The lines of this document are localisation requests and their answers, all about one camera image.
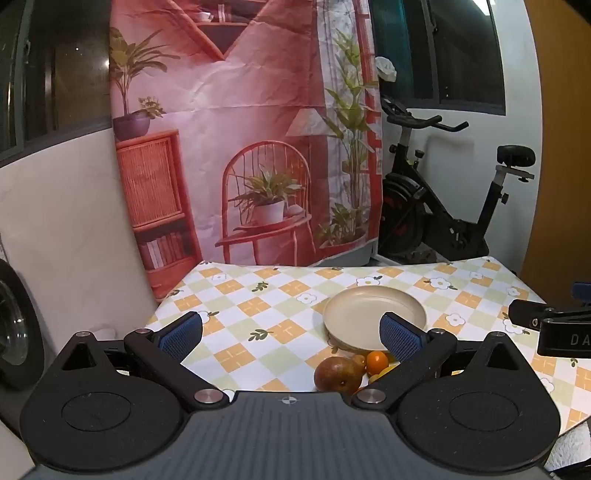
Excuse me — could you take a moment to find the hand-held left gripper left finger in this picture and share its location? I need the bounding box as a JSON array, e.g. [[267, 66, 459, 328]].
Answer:
[[48, 311, 230, 412]]

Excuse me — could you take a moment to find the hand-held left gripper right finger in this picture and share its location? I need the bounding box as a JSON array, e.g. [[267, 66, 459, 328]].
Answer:
[[352, 311, 527, 411]]

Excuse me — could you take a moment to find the small orange tangerine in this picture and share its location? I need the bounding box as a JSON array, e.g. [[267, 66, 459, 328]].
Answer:
[[366, 351, 389, 376]]

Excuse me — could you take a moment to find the beige round plate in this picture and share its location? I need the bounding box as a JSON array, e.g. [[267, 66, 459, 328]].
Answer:
[[323, 286, 428, 354]]

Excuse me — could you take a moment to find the yellow lemon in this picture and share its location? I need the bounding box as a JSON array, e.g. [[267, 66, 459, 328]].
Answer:
[[368, 362, 402, 384]]

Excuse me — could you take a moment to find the dull red apple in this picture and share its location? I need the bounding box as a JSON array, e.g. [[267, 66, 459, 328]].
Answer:
[[314, 354, 365, 394]]

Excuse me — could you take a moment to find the white textured cloth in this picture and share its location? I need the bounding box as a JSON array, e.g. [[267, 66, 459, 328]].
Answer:
[[547, 422, 591, 476]]

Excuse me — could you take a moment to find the black exercise bike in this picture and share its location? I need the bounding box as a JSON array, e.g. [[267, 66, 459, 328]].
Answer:
[[376, 97, 536, 266]]

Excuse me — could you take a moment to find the brown wooden door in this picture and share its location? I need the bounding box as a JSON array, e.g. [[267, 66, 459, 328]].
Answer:
[[522, 0, 591, 296]]

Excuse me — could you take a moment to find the washing machine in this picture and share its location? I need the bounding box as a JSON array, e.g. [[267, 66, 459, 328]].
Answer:
[[0, 258, 44, 391]]

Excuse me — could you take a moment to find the printed red backdrop cloth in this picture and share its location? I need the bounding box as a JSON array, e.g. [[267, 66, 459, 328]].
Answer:
[[108, 0, 384, 301]]

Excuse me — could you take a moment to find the dark glass window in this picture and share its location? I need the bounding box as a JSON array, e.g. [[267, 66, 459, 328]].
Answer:
[[402, 0, 506, 116], [0, 0, 112, 158]]

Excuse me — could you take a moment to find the white crumpled cloth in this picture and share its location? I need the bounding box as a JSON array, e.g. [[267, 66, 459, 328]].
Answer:
[[375, 56, 398, 83]]

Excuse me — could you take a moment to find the teal curtain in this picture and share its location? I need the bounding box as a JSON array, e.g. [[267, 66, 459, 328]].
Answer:
[[369, 0, 411, 93]]

